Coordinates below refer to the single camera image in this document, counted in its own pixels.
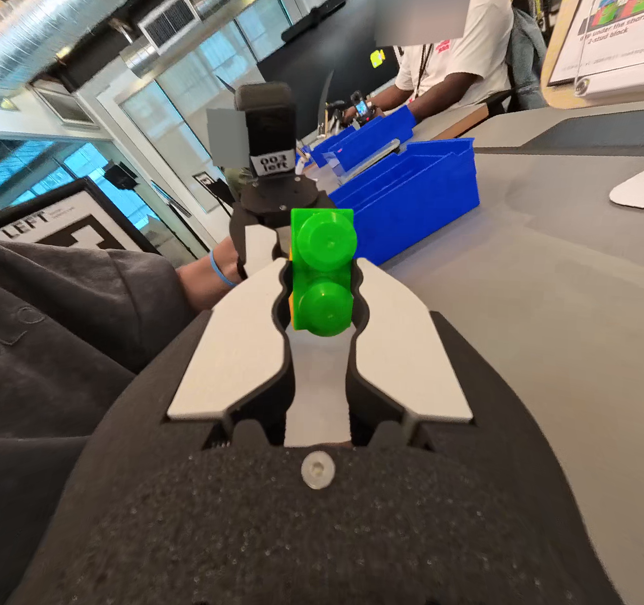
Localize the blue wristband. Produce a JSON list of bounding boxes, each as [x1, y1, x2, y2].
[[210, 249, 238, 288]]

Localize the green toy block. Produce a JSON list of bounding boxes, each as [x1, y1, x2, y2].
[[291, 207, 359, 338]]

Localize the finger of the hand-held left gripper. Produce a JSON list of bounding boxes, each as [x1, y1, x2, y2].
[[244, 225, 291, 280]]

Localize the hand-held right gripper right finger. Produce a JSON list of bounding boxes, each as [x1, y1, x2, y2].
[[345, 258, 475, 449]]

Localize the silver ventilation duct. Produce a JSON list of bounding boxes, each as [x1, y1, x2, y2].
[[0, 0, 282, 92]]

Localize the grey desk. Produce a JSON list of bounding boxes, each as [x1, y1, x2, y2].
[[282, 102, 644, 605]]

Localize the yellow toy block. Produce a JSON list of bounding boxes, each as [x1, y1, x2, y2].
[[286, 247, 296, 331]]

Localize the blue plastic storage bin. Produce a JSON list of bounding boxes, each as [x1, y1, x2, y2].
[[309, 127, 359, 169], [327, 138, 481, 267], [334, 106, 418, 175]]

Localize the black white marker board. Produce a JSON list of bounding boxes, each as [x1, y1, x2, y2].
[[0, 178, 162, 256]]

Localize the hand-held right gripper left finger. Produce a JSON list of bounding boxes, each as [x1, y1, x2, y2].
[[166, 258, 296, 449]]

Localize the white air vent grille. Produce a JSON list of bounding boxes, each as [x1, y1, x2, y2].
[[138, 0, 202, 54]]

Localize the printed instruction sheet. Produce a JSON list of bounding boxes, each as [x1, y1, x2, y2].
[[548, 0, 644, 86]]

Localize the wooden side table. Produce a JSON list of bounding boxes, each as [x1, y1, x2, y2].
[[433, 104, 491, 140]]

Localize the blue denim jacket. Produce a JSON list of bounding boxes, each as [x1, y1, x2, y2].
[[505, 6, 549, 110]]

